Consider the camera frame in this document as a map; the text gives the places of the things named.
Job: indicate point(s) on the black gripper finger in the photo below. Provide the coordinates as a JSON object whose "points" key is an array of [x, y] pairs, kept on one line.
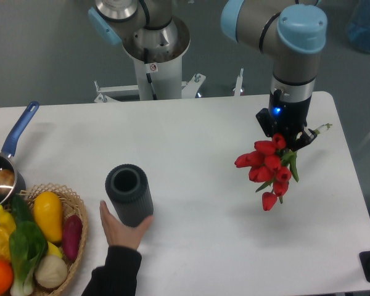
{"points": [[305, 137]]}

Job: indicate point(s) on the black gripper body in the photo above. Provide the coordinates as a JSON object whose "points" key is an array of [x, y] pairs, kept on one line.
{"points": [[285, 118]]}

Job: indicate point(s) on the red tulip bouquet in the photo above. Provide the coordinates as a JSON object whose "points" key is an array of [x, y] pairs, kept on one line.
{"points": [[272, 164]]}

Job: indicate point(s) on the dark grey ribbed vase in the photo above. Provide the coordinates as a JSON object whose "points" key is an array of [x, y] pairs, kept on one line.
{"points": [[127, 187]]}

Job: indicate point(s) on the black sleeved forearm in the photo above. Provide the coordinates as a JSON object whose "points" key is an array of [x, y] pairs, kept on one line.
{"points": [[119, 274]]}

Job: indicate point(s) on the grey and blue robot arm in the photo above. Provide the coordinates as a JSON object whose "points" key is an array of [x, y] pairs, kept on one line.
{"points": [[292, 33]]}

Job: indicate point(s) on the person's bare hand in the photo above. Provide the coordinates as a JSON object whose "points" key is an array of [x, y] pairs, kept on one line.
{"points": [[118, 234]]}

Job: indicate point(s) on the blue translucent container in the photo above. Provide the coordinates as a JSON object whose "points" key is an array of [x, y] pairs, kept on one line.
{"points": [[358, 28]]}

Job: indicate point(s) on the woven wicker basket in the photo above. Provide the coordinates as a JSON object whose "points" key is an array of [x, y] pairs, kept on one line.
{"points": [[72, 204]]}

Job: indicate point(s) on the purple sweet potato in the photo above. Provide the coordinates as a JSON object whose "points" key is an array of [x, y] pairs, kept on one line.
{"points": [[71, 237]]}

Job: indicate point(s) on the yellow squash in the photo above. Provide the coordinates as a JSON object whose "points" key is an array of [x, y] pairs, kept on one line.
{"points": [[48, 215]]}

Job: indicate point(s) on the dark green cucumber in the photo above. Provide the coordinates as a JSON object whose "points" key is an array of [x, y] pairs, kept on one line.
{"points": [[20, 210]]}

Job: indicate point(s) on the white garlic bulb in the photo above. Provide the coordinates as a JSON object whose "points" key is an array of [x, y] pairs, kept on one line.
{"points": [[51, 272]]}

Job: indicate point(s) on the green bok choy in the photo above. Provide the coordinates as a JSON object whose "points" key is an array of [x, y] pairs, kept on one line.
{"points": [[27, 247]]}

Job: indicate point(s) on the brown bun in saucepan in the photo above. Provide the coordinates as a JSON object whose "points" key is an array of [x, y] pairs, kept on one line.
{"points": [[7, 179]]}

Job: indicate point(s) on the yellow bell pepper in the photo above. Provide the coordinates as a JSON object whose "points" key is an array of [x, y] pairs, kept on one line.
{"points": [[7, 227]]}

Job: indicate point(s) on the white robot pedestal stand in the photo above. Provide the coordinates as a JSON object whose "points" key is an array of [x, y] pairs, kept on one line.
{"points": [[157, 58]]}

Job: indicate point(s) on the blue handled saucepan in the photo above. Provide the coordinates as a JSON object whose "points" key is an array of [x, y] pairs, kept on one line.
{"points": [[9, 148]]}

